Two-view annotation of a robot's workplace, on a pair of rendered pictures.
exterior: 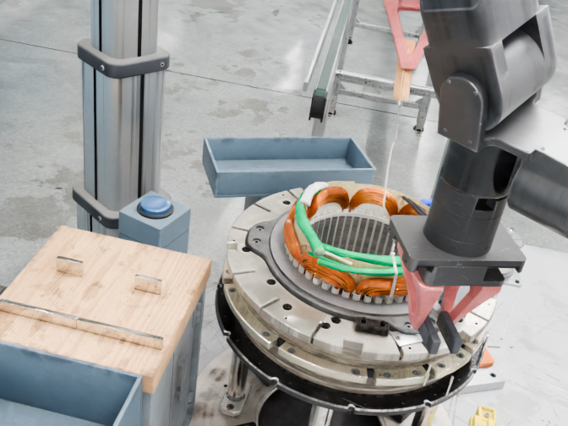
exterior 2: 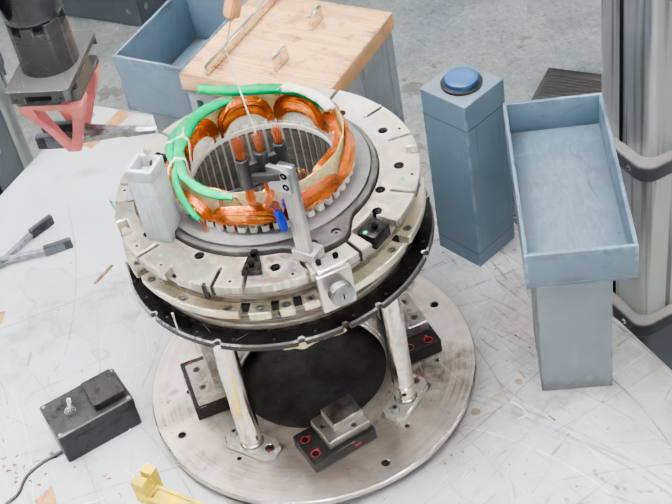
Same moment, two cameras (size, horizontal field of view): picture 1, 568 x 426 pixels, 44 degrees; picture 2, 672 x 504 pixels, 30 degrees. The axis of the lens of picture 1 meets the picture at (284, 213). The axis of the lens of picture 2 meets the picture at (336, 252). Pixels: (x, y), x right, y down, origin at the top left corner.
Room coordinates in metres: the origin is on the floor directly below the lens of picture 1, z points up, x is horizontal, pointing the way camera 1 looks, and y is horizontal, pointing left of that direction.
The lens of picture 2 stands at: (1.23, -0.97, 1.90)
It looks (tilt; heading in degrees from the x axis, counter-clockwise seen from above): 42 degrees down; 119
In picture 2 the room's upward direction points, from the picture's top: 12 degrees counter-clockwise
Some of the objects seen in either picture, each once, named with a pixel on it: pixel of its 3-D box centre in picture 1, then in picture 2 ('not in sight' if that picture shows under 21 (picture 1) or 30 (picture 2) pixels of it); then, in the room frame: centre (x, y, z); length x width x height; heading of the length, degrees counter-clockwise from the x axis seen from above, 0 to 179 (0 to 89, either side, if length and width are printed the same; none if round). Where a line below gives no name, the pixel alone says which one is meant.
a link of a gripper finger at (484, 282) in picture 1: (443, 286); (65, 105); (0.51, -0.15, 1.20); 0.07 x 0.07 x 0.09; 14
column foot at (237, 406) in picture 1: (235, 396); not in sight; (0.71, 0.03, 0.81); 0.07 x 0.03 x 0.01; 170
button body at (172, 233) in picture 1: (152, 281); (469, 166); (0.81, 0.17, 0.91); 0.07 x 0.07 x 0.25; 66
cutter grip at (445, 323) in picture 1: (449, 331); (55, 140); (0.49, -0.16, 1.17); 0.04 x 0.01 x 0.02; 14
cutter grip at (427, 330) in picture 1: (428, 332); (61, 128); (0.48, -0.14, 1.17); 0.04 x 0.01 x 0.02; 14
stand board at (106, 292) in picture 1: (101, 300); (288, 50); (0.58, 0.18, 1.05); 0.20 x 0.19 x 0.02; 174
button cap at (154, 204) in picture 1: (155, 204); (461, 78); (0.81, 0.17, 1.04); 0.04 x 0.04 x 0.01
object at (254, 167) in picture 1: (277, 228); (569, 269); (0.97, 0.01, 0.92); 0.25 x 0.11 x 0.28; 110
